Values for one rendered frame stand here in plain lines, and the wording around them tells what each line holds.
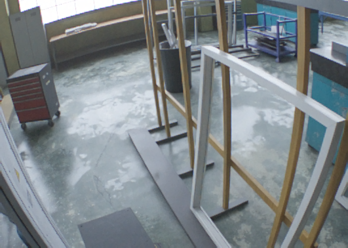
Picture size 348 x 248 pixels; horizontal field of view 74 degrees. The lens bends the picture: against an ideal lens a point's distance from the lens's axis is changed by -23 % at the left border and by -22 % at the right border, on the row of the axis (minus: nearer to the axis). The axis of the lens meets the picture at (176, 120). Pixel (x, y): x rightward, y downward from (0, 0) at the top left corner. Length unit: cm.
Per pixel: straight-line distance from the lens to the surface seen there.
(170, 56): 451
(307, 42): 123
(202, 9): 897
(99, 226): 157
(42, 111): 454
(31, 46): 801
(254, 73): 144
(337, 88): 291
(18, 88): 458
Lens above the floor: 199
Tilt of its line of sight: 30 degrees down
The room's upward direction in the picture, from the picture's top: 7 degrees counter-clockwise
